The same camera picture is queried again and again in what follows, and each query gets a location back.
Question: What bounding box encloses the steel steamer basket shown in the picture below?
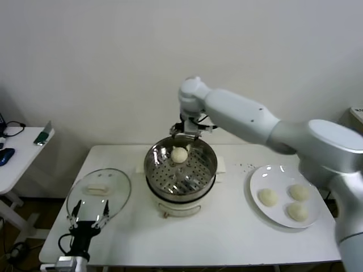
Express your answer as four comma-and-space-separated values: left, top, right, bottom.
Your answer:
135, 135, 227, 201

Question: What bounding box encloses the white side table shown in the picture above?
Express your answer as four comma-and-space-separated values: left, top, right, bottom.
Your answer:
0, 126, 54, 241

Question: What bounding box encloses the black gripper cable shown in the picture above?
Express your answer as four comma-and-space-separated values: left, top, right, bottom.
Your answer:
58, 232, 75, 253
195, 112, 213, 126

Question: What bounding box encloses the white cabinet with label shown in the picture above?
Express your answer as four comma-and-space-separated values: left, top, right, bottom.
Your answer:
348, 107, 363, 127

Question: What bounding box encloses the blue computer mouse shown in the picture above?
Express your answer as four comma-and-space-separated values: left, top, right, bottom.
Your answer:
0, 147, 15, 167

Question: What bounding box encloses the black floor cable bundle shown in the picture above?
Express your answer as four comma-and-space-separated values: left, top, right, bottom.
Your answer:
5, 240, 31, 263

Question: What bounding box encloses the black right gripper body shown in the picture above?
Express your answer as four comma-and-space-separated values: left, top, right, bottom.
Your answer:
175, 113, 202, 136

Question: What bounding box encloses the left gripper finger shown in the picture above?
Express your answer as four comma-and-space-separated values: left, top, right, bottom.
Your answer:
91, 199, 111, 229
67, 200, 83, 229

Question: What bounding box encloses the white steamed baozi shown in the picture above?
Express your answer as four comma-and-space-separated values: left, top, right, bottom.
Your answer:
170, 146, 188, 164
257, 188, 278, 207
285, 202, 309, 222
289, 184, 310, 202

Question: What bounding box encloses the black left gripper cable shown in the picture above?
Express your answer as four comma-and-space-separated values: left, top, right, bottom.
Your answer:
58, 232, 75, 253

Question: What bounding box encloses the white round plate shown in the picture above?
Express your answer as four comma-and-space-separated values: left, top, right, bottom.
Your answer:
249, 164, 323, 230

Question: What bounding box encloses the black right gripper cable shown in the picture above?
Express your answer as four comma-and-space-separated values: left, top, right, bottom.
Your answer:
195, 112, 213, 126

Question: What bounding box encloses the glass steamer lid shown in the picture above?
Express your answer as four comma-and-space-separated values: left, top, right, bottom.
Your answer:
66, 168, 133, 224

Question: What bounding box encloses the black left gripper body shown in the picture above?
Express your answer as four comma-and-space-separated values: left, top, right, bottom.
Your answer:
69, 220, 102, 256

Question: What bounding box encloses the black desk cable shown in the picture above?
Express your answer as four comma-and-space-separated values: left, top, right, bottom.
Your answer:
4, 121, 26, 138

